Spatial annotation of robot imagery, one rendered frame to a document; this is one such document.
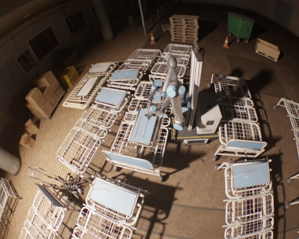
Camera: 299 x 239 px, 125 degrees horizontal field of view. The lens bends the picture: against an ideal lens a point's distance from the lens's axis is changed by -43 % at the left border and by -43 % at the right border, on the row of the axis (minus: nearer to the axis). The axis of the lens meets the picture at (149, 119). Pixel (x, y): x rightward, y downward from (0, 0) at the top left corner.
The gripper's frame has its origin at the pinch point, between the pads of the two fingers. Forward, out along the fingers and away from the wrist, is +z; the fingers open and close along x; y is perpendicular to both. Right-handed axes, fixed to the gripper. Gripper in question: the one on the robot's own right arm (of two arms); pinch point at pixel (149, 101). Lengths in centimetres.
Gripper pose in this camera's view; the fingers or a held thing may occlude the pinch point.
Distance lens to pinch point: 243.2
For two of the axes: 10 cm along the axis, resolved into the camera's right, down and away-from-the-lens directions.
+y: 9.6, 1.1, 2.5
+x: -0.9, -7.2, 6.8
